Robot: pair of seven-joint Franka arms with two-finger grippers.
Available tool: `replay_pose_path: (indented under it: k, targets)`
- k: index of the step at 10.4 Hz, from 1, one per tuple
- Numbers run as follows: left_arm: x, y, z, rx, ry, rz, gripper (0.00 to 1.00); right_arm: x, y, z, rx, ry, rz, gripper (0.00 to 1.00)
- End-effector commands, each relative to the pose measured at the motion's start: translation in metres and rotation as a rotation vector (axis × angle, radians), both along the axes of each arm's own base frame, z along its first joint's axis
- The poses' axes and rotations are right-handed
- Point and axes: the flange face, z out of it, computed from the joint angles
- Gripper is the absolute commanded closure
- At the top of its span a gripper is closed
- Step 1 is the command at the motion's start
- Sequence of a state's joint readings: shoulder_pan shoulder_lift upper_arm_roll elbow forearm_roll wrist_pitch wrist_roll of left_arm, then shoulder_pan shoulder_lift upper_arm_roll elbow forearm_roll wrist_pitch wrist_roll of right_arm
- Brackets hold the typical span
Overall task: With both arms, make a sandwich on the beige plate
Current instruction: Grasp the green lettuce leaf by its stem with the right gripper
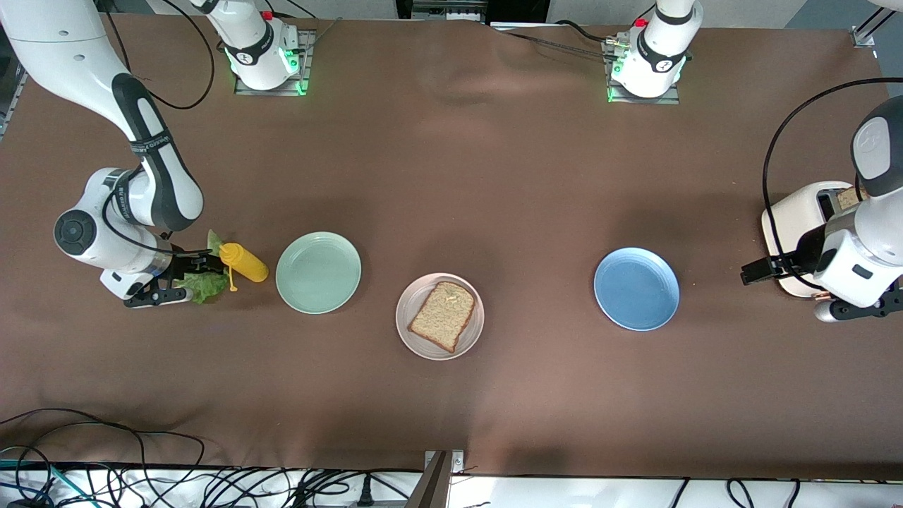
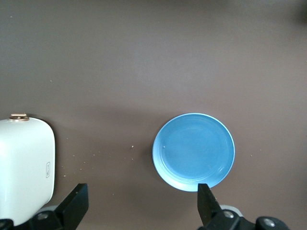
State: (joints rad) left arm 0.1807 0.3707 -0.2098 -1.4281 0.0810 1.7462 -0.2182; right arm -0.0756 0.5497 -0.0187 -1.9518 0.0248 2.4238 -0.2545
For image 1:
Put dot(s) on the yellow mustard squeeze bottle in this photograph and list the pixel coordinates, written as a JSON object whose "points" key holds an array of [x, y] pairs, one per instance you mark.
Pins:
{"points": [[247, 262]]}

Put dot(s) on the green lettuce leaf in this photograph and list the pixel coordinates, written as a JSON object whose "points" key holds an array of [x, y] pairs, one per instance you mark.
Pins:
{"points": [[208, 288]]}

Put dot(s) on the aluminium corner bracket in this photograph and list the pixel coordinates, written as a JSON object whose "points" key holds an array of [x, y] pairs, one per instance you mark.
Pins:
{"points": [[862, 35]]}

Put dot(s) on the mint green plate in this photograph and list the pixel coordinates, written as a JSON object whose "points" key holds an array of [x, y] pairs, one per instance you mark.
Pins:
{"points": [[317, 271]]}

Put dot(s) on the blue plate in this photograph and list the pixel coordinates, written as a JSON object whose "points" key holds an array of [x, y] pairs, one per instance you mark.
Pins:
{"points": [[636, 289]]}

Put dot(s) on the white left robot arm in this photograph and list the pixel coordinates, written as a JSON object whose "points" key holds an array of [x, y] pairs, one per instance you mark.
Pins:
{"points": [[875, 247]]}

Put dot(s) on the beige plate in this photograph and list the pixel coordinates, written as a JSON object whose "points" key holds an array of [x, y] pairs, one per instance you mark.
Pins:
{"points": [[465, 346]]}

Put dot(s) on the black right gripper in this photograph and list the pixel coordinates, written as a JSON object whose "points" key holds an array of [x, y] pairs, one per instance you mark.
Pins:
{"points": [[181, 266]]}

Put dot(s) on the black equipment rack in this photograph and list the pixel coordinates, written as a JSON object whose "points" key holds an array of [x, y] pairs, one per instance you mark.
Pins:
{"points": [[529, 8]]}

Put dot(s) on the white toaster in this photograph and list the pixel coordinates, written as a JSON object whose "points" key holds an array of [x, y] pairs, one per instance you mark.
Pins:
{"points": [[790, 219]]}

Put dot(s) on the brown bread slice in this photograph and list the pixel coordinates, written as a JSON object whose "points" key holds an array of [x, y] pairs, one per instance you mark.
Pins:
{"points": [[850, 199], [441, 316]]}

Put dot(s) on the black power plug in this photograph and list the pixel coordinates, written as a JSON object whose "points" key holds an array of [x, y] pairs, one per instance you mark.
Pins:
{"points": [[365, 494]]}

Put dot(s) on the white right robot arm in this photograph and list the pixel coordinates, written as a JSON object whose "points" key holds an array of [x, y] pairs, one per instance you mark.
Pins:
{"points": [[70, 56]]}

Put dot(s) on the grey metal camera post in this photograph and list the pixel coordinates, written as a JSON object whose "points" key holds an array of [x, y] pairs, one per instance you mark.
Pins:
{"points": [[434, 487]]}

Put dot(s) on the aluminium frame rail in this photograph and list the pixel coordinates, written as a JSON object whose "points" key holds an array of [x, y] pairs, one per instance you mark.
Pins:
{"points": [[15, 99]]}

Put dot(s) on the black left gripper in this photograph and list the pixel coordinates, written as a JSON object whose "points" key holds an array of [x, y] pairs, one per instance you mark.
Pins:
{"points": [[806, 251]]}

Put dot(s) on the brown table cloth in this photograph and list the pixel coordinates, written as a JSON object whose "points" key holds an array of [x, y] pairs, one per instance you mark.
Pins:
{"points": [[494, 176]]}

